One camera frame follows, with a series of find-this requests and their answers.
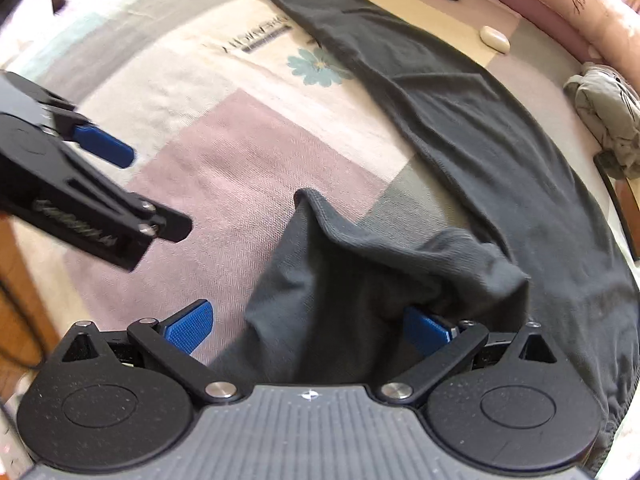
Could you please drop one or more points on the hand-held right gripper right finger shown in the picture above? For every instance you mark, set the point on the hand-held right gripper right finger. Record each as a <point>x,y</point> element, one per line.
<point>425,332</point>

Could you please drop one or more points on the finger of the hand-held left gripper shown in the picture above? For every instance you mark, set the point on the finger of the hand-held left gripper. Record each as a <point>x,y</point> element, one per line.
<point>105,145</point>
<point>167,225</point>

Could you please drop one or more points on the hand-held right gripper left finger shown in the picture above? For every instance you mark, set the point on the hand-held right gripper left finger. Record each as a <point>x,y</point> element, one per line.
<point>187,327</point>

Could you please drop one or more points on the dark grey pants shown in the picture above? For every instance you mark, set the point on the dark grey pants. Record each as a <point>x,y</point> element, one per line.
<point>450,135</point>

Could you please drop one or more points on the black smartphone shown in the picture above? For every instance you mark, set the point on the black smartphone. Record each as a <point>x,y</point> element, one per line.
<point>612,187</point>

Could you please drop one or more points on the crumpled grey garment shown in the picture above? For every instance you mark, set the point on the crumpled grey garment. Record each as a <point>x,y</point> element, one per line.
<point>610,110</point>

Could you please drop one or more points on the white earbuds case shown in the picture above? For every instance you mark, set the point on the white earbuds case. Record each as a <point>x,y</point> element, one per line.
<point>494,39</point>

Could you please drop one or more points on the folded pink floral quilt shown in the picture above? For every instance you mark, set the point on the folded pink floral quilt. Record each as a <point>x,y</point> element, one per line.
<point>575,0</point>

